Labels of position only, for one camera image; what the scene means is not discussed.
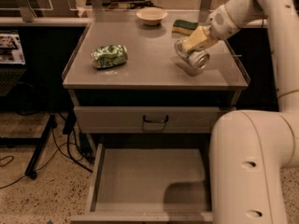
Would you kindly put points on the closed grey drawer with handle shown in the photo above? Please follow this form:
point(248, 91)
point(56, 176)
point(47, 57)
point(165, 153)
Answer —
point(148, 119)

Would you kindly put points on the grey drawer cabinet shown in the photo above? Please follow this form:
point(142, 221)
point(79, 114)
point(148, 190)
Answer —
point(153, 75)

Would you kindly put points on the silver 7up can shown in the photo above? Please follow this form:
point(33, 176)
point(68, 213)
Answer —
point(195, 60)

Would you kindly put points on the crushed green soda can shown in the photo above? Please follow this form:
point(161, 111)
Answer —
point(109, 56)

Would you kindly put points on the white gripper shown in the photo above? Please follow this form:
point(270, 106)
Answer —
point(220, 25)

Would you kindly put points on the black desk leg stand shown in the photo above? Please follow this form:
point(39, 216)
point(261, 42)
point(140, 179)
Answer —
point(37, 142)

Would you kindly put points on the cream ceramic bowl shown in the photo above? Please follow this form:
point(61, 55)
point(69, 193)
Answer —
point(151, 16)

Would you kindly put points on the green and yellow sponge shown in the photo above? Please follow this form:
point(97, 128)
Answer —
point(184, 27)

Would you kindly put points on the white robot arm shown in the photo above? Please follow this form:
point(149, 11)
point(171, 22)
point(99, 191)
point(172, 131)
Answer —
point(248, 148)

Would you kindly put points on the open grey lower drawer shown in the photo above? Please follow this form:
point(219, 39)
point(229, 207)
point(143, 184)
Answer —
point(147, 186)

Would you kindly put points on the monitor with keyboard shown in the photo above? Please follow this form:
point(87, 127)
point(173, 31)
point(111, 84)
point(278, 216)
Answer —
point(12, 60)

